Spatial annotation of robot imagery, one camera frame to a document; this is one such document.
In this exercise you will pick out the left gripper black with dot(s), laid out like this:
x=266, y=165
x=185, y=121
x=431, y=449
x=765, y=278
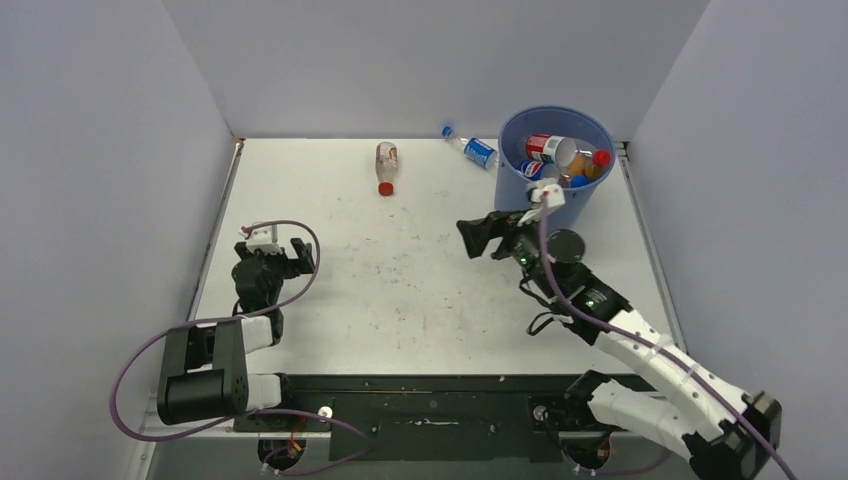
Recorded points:
x=302, y=265

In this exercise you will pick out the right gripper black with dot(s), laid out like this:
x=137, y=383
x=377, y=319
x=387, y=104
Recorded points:
x=478, y=232

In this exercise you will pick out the pepsi bottle blue label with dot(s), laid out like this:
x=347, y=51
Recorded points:
x=535, y=170

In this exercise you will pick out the crushed clear bottle blue cap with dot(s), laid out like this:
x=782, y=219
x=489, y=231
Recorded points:
x=582, y=171

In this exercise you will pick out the red cap red label bottle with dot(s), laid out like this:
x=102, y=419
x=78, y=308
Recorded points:
x=560, y=150

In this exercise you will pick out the blue plastic bin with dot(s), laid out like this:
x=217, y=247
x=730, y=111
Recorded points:
x=511, y=190

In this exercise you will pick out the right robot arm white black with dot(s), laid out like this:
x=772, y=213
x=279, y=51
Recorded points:
x=722, y=431

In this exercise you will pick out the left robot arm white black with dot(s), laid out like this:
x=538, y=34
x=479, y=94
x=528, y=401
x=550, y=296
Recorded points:
x=204, y=371

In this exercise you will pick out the far blue label bottle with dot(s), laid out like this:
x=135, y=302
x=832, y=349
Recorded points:
x=473, y=149

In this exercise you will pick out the red label small bottle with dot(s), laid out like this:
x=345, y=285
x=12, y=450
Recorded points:
x=386, y=167

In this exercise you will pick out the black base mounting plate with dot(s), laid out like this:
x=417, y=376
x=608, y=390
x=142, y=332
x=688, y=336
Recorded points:
x=438, y=417

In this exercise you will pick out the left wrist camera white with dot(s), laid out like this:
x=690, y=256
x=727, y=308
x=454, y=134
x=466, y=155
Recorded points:
x=262, y=240

